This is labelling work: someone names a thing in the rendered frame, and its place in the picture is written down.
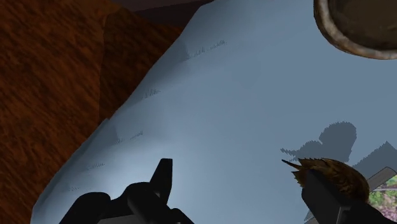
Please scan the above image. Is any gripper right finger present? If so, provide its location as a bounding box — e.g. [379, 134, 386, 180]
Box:
[301, 169, 397, 224]

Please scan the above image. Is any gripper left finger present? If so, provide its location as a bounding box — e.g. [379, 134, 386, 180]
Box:
[59, 158, 195, 224]

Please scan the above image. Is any brown spiky rounded object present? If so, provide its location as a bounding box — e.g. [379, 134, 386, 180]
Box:
[281, 157, 371, 203]

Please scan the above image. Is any grey book with garden picture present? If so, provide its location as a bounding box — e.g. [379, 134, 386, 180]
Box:
[303, 166, 397, 224]

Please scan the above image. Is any pale blue bed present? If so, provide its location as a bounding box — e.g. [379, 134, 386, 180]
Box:
[30, 0, 397, 224]

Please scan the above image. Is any brown round bowl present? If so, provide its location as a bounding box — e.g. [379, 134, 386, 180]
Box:
[313, 0, 397, 60]

